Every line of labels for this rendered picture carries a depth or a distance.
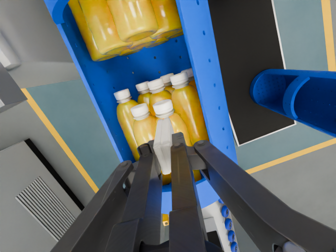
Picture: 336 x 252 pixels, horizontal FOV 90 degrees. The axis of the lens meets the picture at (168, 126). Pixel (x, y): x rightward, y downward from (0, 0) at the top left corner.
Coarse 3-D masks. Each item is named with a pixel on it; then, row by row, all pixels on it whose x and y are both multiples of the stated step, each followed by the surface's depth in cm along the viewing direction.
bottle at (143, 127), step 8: (136, 120) 38; (144, 120) 37; (152, 120) 38; (136, 128) 37; (144, 128) 37; (152, 128) 37; (136, 136) 38; (144, 136) 37; (152, 136) 37; (168, 176) 41
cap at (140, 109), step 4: (140, 104) 39; (144, 104) 37; (132, 108) 37; (136, 108) 36; (140, 108) 36; (144, 108) 37; (132, 112) 37; (136, 112) 37; (140, 112) 37; (144, 112) 37
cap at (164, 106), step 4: (164, 100) 34; (168, 100) 33; (156, 104) 33; (160, 104) 32; (164, 104) 32; (168, 104) 32; (156, 108) 32; (160, 108) 32; (164, 108) 32; (168, 108) 33; (172, 108) 33; (156, 112) 33; (160, 112) 33; (164, 112) 32
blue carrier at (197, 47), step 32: (64, 0) 24; (192, 0) 24; (64, 32) 31; (192, 32) 25; (96, 64) 41; (128, 64) 48; (160, 64) 50; (192, 64) 26; (96, 96) 38; (224, 96) 34; (224, 128) 33
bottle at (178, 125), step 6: (156, 114) 34; (162, 114) 33; (168, 114) 33; (174, 114) 34; (156, 120) 34; (174, 120) 33; (180, 120) 34; (174, 126) 32; (180, 126) 33; (186, 126) 35; (174, 132) 32; (186, 132) 34; (186, 138) 34; (186, 144) 34; (198, 174) 38
